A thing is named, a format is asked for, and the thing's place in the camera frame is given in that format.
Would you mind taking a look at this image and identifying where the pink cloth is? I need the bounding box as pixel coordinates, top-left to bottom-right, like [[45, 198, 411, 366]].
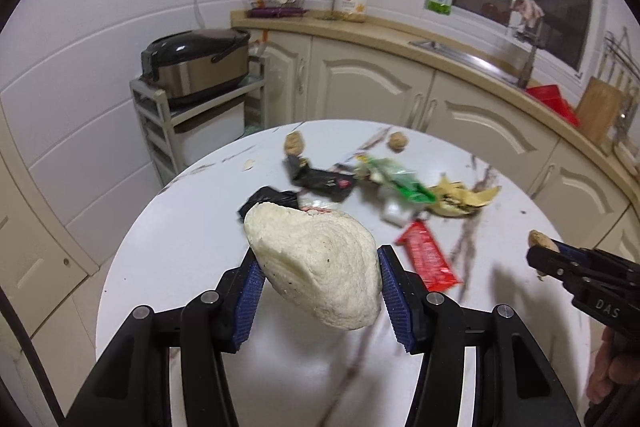
[[510, 0, 546, 25]]

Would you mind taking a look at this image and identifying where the metal faucet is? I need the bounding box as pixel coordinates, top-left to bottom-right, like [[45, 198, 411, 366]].
[[512, 24, 543, 88]]

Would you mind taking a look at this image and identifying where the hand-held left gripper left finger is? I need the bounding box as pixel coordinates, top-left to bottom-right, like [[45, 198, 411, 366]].
[[65, 247, 266, 427]]

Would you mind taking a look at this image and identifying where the large clear jar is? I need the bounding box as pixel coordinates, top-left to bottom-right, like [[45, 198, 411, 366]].
[[332, 0, 371, 24]]

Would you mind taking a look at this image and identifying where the grey storage cart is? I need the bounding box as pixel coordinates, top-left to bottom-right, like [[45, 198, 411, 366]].
[[129, 54, 268, 188]]

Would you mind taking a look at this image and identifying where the stainless steel sink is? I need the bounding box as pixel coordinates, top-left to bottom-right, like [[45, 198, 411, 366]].
[[407, 38, 526, 88]]

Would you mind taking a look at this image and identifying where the white plastic piece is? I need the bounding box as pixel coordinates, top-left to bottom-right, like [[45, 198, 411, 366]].
[[380, 194, 416, 227]]

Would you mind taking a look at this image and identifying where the round white marble table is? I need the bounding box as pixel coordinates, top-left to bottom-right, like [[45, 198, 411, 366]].
[[250, 29, 640, 268]]

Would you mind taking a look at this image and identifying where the red snack wrapper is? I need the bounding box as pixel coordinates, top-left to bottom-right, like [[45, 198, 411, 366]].
[[395, 219, 460, 292]]

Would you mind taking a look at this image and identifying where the black and silver rice cooker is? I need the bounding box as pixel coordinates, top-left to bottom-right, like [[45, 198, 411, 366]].
[[140, 28, 251, 110]]

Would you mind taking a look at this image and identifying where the red plastic basin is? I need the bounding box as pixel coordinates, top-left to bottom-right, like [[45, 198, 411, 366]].
[[525, 84, 581, 128]]

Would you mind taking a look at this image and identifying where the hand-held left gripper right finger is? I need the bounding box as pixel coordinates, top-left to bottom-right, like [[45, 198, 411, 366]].
[[377, 245, 583, 427]]

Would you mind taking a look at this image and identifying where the black plastic bag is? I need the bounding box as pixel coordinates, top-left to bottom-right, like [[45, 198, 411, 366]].
[[237, 186, 301, 218]]

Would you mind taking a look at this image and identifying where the person's right hand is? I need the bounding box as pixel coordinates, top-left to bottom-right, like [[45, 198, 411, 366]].
[[586, 327, 640, 390]]

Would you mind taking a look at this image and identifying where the brown nut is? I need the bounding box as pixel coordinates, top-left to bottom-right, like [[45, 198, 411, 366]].
[[528, 229, 561, 280]]

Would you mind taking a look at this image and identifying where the green snack wrapper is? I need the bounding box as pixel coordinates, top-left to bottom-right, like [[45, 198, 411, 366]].
[[357, 155, 436, 205]]

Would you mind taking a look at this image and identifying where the black snack wrapper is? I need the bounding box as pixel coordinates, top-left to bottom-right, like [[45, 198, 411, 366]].
[[285, 154, 357, 202]]

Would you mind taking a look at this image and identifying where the wooden cutting board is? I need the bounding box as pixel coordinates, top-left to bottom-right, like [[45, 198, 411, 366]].
[[575, 76, 625, 145]]

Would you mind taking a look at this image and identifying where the beige countertop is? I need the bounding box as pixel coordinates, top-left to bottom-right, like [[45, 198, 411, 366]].
[[230, 9, 640, 202]]

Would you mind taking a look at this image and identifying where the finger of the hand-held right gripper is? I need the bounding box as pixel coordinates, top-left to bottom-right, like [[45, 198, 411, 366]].
[[552, 241, 640, 275], [526, 246, 596, 294]]

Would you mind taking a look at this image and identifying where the metal utensil rail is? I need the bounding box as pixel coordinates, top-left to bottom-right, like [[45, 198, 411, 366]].
[[602, 27, 640, 82]]

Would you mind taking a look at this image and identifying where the banana peel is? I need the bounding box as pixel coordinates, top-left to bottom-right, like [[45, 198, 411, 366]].
[[430, 176, 502, 218]]

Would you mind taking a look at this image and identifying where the metal ladle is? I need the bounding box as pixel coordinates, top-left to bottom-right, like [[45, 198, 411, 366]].
[[612, 99, 635, 144]]

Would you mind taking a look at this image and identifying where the cream panelled door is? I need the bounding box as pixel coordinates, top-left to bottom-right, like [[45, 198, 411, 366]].
[[0, 107, 101, 338]]

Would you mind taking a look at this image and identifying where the white storage box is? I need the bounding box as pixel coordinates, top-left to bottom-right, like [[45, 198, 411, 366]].
[[172, 99, 246, 165]]

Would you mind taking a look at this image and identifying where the purple drip tray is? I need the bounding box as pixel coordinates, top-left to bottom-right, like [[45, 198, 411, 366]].
[[247, 7, 310, 18]]

